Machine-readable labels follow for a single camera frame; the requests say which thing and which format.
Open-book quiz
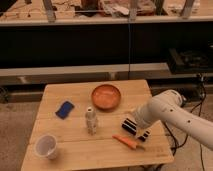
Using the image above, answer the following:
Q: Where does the long shelf bench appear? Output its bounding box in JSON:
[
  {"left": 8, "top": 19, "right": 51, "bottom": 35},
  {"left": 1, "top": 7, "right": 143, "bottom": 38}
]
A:
[{"left": 0, "top": 63, "right": 169, "bottom": 85}]

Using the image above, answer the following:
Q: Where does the black floor cable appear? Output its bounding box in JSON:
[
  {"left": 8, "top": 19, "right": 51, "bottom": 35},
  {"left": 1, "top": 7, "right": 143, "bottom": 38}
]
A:
[{"left": 157, "top": 76, "right": 207, "bottom": 171}]

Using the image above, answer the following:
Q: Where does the black white striped block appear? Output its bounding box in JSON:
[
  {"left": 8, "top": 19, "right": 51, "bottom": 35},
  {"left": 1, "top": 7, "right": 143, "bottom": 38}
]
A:
[{"left": 122, "top": 118, "right": 150, "bottom": 142}]

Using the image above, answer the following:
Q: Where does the orange toy carrot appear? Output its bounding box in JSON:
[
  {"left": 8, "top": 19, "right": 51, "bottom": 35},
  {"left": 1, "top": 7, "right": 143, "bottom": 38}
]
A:
[{"left": 113, "top": 135, "right": 145, "bottom": 149}]

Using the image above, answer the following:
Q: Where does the clear plastic cup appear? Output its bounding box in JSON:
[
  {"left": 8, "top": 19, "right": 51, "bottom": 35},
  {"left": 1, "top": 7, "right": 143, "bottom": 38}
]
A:
[{"left": 34, "top": 135, "right": 58, "bottom": 160}]

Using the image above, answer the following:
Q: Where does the blue sponge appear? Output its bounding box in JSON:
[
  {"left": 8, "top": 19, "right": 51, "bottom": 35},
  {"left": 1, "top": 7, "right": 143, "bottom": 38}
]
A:
[{"left": 55, "top": 101, "right": 74, "bottom": 119}]

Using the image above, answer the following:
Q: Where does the black box on shelf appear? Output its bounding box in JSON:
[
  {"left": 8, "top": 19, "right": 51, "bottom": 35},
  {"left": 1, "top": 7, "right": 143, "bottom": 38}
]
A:
[{"left": 167, "top": 48, "right": 213, "bottom": 74}]

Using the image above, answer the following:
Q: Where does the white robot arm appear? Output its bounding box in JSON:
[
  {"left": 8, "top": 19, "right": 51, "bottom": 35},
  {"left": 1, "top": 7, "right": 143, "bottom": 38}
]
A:
[{"left": 132, "top": 90, "right": 213, "bottom": 150}]

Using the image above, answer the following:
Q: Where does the orange wooden bowl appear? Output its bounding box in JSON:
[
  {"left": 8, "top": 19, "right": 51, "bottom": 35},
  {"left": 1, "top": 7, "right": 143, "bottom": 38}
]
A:
[{"left": 91, "top": 84, "right": 121, "bottom": 110}]

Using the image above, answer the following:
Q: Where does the wooden table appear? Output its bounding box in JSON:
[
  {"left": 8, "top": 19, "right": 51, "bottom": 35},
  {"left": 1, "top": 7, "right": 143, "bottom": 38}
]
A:
[{"left": 21, "top": 80, "right": 174, "bottom": 171}]

